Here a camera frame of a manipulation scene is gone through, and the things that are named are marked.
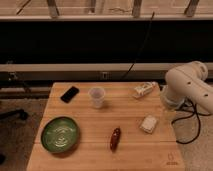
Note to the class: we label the green bowl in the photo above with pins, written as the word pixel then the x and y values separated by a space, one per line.
pixel 60 135

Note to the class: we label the red pepper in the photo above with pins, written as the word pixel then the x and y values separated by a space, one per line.
pixel 115 138

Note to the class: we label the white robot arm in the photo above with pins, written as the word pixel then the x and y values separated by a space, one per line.
pixel 187 81

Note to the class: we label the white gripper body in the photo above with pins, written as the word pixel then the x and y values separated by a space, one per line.
pixel 169 114

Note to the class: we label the white ceramic cup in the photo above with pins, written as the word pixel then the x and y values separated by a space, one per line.
pixel 97 95

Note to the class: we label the black smartphone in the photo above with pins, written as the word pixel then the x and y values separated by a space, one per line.
pixel 69 94

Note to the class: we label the black chair base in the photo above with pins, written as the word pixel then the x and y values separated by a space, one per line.
pixel 20 113

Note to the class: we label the white tube package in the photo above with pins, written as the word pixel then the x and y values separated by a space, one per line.
pixel 143 89

